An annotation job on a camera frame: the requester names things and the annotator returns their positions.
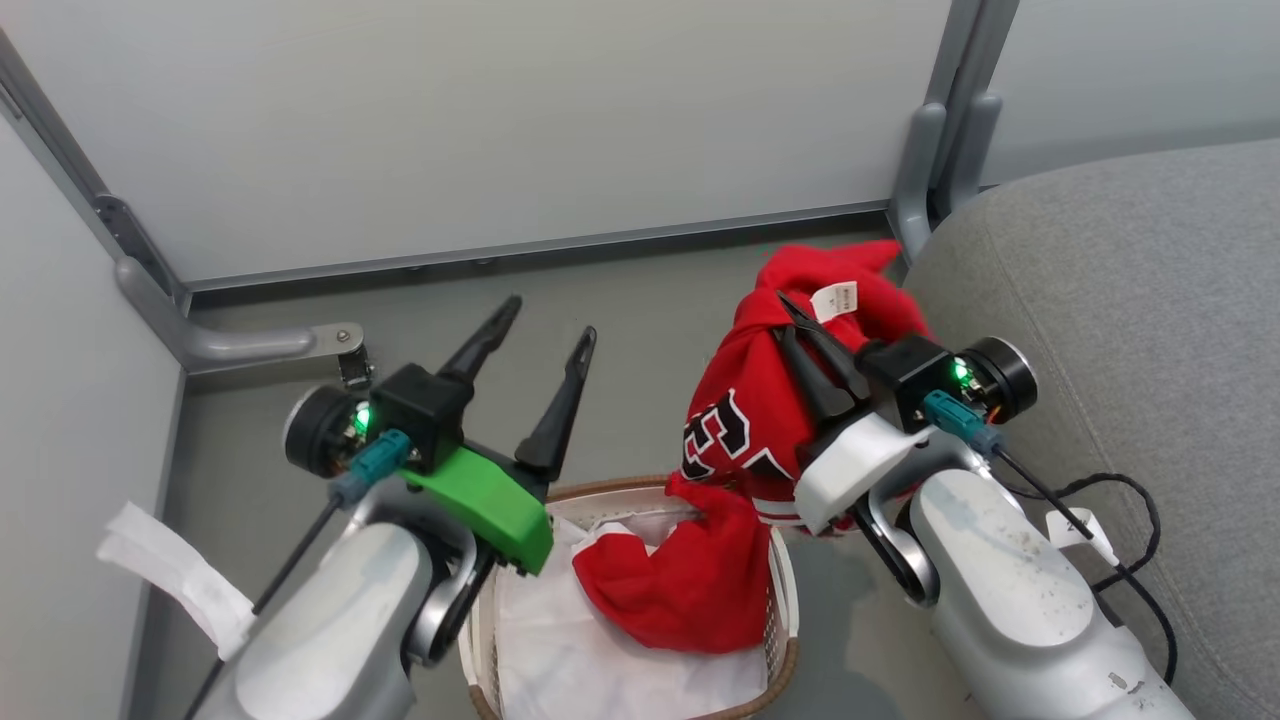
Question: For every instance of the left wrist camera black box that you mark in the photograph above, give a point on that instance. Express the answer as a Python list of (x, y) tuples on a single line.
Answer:
[(420, 415)]

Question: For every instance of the grey fabric sofa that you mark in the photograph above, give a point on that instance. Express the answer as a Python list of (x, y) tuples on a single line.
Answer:
[(1150, 330)]

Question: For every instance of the grey partition foot with plate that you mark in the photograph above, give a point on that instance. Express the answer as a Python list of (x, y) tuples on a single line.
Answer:
[(240, 345)]

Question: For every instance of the small black caster wheel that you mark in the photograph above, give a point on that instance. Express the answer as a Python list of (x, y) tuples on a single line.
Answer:
[(355, 372)]

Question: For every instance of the white tape strip tag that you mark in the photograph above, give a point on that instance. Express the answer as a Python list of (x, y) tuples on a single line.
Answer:
[(180, 575)]

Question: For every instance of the red basketball jersey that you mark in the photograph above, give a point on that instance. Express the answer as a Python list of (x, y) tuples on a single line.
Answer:
[(700, 590)]

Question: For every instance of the grey slanted partition post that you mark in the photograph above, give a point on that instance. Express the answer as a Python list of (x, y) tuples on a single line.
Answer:
[(70, 150)]

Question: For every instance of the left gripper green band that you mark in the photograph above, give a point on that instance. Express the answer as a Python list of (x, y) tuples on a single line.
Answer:
[(480, 505)]

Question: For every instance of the grey double partition foot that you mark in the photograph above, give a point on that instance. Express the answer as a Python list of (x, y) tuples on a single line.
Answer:
[(915, 180)]

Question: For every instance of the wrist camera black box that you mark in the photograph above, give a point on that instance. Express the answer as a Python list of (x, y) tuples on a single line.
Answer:
[(420, 415), (905, 375)]

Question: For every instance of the grey partition base rail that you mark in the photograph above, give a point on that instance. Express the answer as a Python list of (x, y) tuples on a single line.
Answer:
[(520, 250)]

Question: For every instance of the white wicker-rimmed laundry basket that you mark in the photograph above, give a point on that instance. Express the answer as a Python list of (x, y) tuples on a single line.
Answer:
[(785, 620)]

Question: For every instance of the white cloth basket liner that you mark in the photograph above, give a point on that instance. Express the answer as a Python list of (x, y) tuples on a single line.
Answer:
[(560, 660)]

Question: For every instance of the grey upright partition post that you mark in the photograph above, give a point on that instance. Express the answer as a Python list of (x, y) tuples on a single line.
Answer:
[(965, 60)]

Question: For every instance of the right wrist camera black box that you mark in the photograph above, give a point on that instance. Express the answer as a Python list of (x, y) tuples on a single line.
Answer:
[(905, 375)]

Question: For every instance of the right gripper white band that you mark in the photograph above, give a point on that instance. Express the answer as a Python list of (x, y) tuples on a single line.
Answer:
[(850, 465)]

